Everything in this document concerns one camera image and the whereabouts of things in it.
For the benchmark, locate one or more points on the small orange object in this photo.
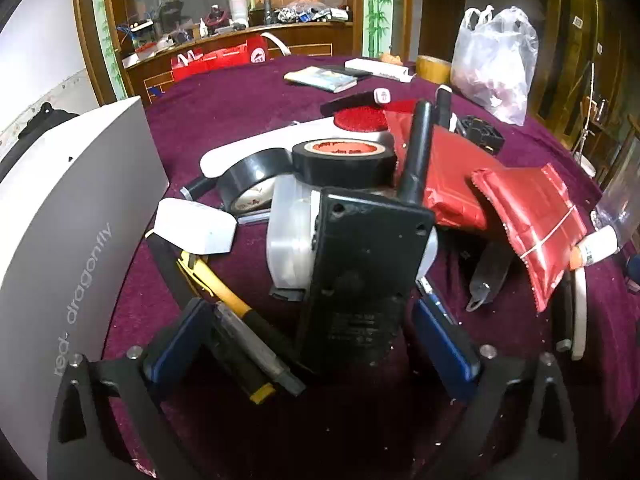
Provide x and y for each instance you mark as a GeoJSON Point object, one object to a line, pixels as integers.
{"type": "Point", "coordinates": [391, 56]}

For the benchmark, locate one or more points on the bamboo print panel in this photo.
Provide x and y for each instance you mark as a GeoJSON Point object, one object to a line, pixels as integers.
{"type": "Point", "coordinates": [376, 10]}

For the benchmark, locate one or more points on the white clear tape roll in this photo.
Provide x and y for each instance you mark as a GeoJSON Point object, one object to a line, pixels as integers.
{"type": "Point", "coordinates": [290, 250]}

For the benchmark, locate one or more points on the paperback book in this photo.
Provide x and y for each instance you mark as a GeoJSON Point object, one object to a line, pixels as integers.
{"type": "Point", "coordinates": [320, 79]}

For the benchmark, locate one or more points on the white lint brush red pad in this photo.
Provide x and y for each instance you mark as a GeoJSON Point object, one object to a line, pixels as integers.
{"type": "Point", "coordinates": [250, 147]}

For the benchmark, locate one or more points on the small black fan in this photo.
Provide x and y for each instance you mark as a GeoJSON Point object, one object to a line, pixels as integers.
{"type": "Point", "coordinates": [480, 132]}

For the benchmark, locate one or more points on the white power adapter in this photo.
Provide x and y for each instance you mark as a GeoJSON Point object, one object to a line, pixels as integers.
{"type": "Point", "coordinates": [195, 227]}

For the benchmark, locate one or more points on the wooden cabinet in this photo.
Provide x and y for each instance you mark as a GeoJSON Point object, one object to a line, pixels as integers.
{"type": "Point", "coordinates": [300, 35]}

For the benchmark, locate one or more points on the white tumbler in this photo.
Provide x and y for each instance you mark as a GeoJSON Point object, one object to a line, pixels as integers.
{"type": "Point", "coordinates": [239, 7]}

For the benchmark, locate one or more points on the black marker white cap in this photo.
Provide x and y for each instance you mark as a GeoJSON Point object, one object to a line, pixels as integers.
{"type": "Point", "coordinates": [350, 104]}

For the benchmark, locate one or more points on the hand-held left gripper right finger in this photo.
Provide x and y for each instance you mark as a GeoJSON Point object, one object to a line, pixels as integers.
{"type": "Point", "coordinates": [445, 345]}

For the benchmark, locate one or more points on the black electrical tape roll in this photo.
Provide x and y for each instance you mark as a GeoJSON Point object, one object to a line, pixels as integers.
{"type": "Point", "coordinates": [345, 170]}
{"type": "Point", "coordinates": [250, 175]}

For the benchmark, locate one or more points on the red paper bag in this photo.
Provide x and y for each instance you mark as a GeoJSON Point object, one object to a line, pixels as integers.
{"type": "Point", "coordinates": [220, 60]}

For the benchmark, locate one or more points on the black garment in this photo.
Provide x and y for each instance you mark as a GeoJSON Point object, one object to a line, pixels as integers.
{"type": "Point", "coordinates": [45, 115]}

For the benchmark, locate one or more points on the black walkie-talkie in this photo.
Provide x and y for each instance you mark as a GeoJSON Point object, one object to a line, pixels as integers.
{"type": "Point", "coordinates": [365, 270]}

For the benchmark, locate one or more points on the brown packing tape roll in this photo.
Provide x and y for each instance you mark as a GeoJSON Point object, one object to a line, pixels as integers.
{"type": "Point", "coordinates": [432, 69]}

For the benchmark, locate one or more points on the white plastic bag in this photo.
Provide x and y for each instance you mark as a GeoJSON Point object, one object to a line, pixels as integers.
{"type": "Point", "coordinates": [495, 65]}

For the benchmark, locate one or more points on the long white box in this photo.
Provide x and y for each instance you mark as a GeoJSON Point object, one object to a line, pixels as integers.
{"type": "Point", "coordinates": [380, 69]}

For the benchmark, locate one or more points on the red foil packet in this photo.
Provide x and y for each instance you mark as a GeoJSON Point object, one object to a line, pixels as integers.
{"type": "Point", "coordinates": [535, 220]}
{"type": "Point", "coordinates": [450, 180]}

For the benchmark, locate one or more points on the maroon tablecloth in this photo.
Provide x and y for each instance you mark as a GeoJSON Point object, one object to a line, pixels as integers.
{"type": "Point", "coordinates": [225, 105]}

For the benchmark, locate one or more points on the white tube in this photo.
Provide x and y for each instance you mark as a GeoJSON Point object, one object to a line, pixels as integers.
{"type": "Point", "coordinates": [597, 246]}

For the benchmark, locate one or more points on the dark wooden door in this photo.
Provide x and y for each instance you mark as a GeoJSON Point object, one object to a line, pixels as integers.
{"type": "Point", "coordinates": [442, 15]}

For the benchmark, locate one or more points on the black folding tool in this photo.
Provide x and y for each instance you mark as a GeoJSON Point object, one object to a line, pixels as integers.
{"type": "Point", "coordinates": [492, 270]}

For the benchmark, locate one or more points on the grey pen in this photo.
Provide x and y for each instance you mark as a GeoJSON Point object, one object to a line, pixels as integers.
{"type": "Point", "coordinates": [260, 350]}

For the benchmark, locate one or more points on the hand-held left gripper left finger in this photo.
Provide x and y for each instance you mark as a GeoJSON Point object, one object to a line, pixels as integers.
{"type": "Point", "coordinates": [175, 340]}

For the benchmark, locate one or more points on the white cardboard box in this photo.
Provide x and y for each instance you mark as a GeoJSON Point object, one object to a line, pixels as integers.
{"type": "Point", "coordinates": [75, 220]}

